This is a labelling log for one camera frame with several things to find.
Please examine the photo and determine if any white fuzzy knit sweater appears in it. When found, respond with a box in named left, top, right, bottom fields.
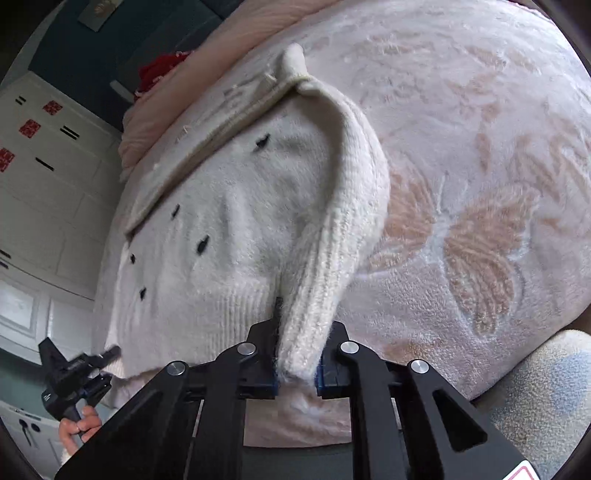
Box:
left=93, top=44, right=390, bottom=381

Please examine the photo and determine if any person's left hand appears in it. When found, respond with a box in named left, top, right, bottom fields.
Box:
left=58, top=405, right=102, bottom=456

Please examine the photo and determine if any pink floral bed blanket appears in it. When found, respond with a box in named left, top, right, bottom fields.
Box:
left=91, top=0, right=591, bottom=447

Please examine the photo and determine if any speckled fleece trouser leg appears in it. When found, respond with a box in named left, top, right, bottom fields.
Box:
left=475, top=330, right=590, bottom=479

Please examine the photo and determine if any red cloth item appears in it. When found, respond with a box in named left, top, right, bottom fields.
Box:
left=133, top=51, right=191, bottom=101

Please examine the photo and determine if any white wardrobe with handles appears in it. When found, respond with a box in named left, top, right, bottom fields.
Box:
left=1, top=72, right=122, bottom=363

